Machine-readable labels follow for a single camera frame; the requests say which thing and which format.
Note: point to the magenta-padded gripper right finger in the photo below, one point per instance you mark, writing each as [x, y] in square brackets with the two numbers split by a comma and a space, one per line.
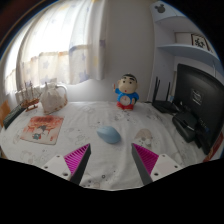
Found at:
[165, 165]

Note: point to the black router with antennas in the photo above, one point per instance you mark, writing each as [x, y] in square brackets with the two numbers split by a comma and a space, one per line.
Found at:
[165, 106]

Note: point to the white star-print curtain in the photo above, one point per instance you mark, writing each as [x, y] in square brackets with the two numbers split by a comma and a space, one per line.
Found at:
[60, 43]

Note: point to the white printed tablecloth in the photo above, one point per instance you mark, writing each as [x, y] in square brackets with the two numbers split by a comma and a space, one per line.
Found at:
[110, 160]

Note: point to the cartoon boy figure clock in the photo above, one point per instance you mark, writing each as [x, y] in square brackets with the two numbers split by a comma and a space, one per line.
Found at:
[126, 95]

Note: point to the wooden model sailing ship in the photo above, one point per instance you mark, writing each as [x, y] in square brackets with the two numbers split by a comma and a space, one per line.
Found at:
[30, 101]

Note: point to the red printed mouse pad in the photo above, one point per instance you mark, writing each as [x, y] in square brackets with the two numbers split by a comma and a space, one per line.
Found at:
[41, 129]

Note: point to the black computer monitor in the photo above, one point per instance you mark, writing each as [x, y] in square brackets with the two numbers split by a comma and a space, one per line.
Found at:
[203, 100]

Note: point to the white wall shelf unit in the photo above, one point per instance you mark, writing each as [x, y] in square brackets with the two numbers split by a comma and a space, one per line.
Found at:
[186, 50]

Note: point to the light blue computer mouse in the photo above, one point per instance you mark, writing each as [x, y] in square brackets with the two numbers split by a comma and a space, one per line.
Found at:
[109, 134]

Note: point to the orange wooden chair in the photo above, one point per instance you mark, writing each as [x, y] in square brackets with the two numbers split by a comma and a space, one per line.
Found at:
[4, 111]

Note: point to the white curved frame rail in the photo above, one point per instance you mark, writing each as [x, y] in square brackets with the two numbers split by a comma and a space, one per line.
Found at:
[64, 89]

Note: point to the large white conch shell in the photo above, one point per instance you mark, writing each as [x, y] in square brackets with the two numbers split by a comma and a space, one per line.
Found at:
[52, 99]

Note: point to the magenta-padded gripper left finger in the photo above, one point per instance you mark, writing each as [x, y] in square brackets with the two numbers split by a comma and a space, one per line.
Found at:
[56, 165]

